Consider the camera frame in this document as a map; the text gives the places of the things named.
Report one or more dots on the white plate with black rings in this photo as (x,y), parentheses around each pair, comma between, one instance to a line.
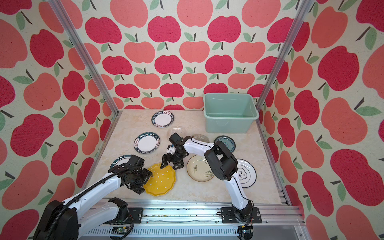
(247,173)

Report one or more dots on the right aluminium frame post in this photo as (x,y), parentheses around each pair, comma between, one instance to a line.
(285,49)

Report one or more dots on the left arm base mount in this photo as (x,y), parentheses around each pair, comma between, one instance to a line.
(127,216)

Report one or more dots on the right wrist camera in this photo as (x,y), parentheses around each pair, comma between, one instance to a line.
(171,149)

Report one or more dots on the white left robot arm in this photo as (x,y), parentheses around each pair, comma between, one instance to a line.
(75,216)

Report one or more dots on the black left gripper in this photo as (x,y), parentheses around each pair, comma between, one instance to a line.
(147,174)

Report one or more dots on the white plate dark rim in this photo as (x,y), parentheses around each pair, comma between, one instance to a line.
(163,119)
(147,142)

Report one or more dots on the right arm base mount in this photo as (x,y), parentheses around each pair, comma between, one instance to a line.
(235,216)

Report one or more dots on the clear round glass plate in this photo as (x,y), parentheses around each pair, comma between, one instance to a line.
(181,131)

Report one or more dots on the left aluminium frame post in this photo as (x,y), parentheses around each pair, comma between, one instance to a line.
(71,31)

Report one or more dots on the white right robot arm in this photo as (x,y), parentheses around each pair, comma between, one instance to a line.
(223,164)

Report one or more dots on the yellow polka dot plate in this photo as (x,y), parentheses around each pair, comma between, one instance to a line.
(161,182)

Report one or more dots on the white plate green rim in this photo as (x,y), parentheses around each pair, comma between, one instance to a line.
(120,161)

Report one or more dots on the aluminium frame post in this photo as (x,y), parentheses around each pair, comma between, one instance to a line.
(71,31)
(285,49)

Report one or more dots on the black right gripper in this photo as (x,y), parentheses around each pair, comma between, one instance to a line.
(166,157)

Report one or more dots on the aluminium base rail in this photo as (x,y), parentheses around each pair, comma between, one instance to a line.
(167,220)

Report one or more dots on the mint green plastic bin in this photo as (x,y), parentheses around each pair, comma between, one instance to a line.
(229,113)

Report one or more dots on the cream plate with plant drawing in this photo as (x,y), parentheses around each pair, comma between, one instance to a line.
(199,170)

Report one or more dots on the small blue floral plate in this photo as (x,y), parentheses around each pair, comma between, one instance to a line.
(228,141)

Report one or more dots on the clear grey glass plate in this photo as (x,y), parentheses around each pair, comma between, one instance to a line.
(201,138)

